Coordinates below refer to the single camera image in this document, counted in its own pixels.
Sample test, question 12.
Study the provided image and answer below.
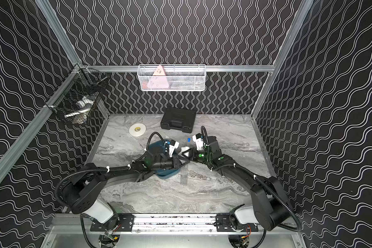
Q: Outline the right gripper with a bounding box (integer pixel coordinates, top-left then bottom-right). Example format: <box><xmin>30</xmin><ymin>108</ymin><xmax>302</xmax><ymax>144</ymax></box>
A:
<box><xmin>181</xmin><ymin>148</ymin><xmax>212</xmax><ymax>164</ymax></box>

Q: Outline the white wipe cloth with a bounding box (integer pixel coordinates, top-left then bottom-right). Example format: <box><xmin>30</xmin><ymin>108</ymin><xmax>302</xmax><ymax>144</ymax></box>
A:
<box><xmin>180</xmin><ymin>146</ymin><xmax>190</xmax><ymax>157</ymax></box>

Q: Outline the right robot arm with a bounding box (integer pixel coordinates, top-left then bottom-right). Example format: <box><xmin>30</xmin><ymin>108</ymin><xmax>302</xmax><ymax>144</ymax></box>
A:
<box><xmin>189</xmin><ymin>126</ymin><xmax>302</xmax><ymax>232</ymax></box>

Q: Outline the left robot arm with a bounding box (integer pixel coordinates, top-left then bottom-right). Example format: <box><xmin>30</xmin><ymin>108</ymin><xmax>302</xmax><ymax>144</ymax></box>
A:
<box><xmin>54</xmin><ymin>132</ymin><xmax>190</xmax><ymax>230</ymax></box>

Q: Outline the teal plastic tray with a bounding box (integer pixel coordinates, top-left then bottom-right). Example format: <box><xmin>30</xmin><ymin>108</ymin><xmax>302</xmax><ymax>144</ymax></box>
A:
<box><xmin>144</xmin><ymin>140</ymin><xmax>181</xmax><ymax>179</ymax></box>

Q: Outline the black plastic tool case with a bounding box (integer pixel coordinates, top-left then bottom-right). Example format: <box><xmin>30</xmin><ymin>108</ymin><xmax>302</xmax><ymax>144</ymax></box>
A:
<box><xmin>160</xmin><ymin>107</ymin><xmax>197</xmax><ymax>133</ymax></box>

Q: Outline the white tape roll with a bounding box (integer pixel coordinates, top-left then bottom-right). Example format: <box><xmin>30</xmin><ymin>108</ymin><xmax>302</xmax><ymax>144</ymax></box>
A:
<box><xmin>129</xmin><ymin>123</ymin><xmax>147</xmax><ymax>137</ymax></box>

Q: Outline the pink triangular card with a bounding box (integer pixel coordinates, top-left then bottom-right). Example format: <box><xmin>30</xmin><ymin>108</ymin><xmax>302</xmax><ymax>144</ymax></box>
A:
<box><xmin>147</xmin><ymin>65</ymin><xmax>169</xmax><ymax>90</ymax></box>

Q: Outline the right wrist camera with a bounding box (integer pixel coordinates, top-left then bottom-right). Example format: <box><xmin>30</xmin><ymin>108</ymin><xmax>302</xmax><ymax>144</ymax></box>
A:
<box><xmin>192</xmin><ymin>133</ymin><xmax>204</xmax><ymax>150</ymax></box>

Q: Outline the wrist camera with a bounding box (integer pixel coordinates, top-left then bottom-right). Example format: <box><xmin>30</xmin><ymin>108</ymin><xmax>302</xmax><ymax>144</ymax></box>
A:
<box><xmin>192</xmin><ymin>133</ymin><xmax>204</xmax><ymax>150</ymax></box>
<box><xmin>167</xmin><ymin>140</ymin><xmax>179</xmax><ymax>157</ymax></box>

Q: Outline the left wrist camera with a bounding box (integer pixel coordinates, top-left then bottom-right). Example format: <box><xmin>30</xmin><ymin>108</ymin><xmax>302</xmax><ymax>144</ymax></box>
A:
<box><xmin>167</xmin><ymin>140</ymin><xmax>179</xmax><ymax>157</ymax></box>

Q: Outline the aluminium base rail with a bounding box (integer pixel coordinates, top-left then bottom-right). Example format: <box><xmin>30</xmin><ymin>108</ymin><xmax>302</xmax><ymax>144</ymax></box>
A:
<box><xmin>49</xmin><ymin>212</ymin><xmax>301</xmax><ymax>235</ymax></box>

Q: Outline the white wire basket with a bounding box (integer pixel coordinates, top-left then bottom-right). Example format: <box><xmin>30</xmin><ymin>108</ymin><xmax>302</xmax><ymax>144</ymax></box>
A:
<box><xmin>137</xmin><ymin>64</ymin><xmax>207</xmax><ymax>92</ymax></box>

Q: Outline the black wire basket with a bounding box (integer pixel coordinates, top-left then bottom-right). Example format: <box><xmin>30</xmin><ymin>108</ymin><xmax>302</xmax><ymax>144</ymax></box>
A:
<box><xmin>48</xmin><ymin>65</ymin><xmax>109</xmax><ymax>125</ymax></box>

